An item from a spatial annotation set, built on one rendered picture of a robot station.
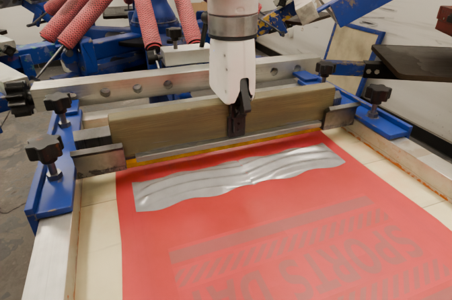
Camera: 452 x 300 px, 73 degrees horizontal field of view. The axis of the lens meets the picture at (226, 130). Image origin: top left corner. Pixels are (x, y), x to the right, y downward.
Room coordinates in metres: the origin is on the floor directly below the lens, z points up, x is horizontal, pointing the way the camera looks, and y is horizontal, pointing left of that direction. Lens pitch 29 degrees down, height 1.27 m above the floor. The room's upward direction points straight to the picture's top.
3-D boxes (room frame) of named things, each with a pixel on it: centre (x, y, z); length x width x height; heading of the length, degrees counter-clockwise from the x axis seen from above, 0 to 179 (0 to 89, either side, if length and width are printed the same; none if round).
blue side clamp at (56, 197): (0.42, 0.27, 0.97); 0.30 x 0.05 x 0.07; 20
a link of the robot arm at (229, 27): (0.49, -0.01, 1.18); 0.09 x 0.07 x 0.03; 20
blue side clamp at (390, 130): (0.61, -0.26, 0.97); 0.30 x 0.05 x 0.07; 20
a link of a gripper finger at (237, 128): (0.46, -0.02, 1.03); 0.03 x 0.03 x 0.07; 20
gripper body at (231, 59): (0.48, -0.01, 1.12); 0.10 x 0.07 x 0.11; 20
